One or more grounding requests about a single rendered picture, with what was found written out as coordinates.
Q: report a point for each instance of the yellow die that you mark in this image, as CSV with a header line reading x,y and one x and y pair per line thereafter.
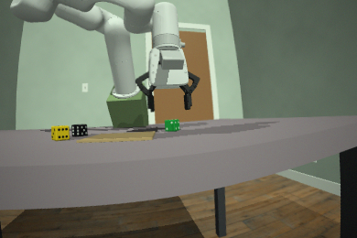
x,y
60,133

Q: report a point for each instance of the black die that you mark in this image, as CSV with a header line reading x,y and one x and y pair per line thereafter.
x,y
79,130

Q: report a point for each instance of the tan mat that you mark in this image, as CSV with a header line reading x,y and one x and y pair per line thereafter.
x,y
138,136

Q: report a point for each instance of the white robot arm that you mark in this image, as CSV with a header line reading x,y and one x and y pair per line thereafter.
x,y
164,26

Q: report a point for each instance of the green die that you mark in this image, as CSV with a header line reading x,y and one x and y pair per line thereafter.
x,y
172,125

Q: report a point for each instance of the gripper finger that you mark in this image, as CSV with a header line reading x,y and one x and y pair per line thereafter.
x,y
188,90
147,92

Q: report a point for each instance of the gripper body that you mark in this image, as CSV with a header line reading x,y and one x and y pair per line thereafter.
x,y
166,79

